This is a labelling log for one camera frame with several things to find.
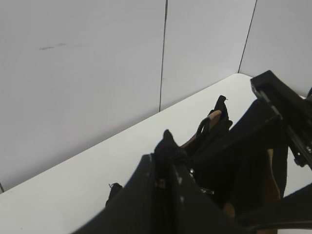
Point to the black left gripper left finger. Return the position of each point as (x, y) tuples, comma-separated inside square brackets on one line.
[(140, 207)]

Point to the black tote bag tan handles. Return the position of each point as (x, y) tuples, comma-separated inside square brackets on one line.
[(208, 184)]

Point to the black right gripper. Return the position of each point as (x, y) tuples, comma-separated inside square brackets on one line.
[(282, 109)]

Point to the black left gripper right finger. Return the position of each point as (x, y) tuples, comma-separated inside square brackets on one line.
[(193, 212)]

